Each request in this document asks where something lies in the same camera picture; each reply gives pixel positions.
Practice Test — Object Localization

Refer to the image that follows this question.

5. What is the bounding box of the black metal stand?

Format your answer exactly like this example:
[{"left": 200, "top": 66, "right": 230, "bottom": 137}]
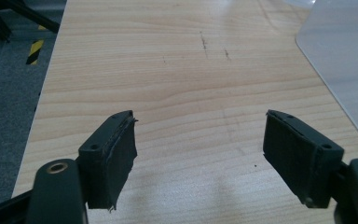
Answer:
[{"left": 0, "top": 0, "right": 61, "bottom": 42}]

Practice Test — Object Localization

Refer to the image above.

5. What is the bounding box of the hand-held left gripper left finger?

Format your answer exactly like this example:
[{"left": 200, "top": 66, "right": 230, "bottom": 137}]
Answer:
[{"left": 77, "top": 109, "right": 139, "bottom": 212}]

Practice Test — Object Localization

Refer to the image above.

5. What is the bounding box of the yellow black hazard tape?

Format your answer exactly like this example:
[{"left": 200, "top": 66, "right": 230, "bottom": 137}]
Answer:
[{"left": 25, "top": 24, "right": 48, "bottom": 66}]

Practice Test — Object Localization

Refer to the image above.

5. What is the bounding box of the translucent white plastic board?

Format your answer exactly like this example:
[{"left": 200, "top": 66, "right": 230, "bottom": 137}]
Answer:
[{"left": 295, "top": 0, "right": 358, "bottom": 156}]

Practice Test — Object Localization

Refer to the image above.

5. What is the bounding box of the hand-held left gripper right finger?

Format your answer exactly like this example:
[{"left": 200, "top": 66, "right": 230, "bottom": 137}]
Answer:
[{"left": 262, "top": 109, "right": 345, "bottom": 209}]

